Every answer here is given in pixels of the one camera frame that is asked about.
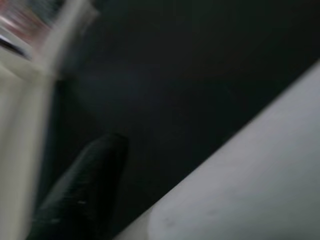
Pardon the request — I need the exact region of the white plastic table top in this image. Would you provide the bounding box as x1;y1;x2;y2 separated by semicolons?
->
0;0;100;240

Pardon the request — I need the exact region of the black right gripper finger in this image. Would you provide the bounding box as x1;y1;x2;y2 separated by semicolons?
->
27;133;130;240

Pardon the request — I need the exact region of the white threaded plastic table leg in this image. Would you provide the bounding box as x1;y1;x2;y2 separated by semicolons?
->
119;58;320;240

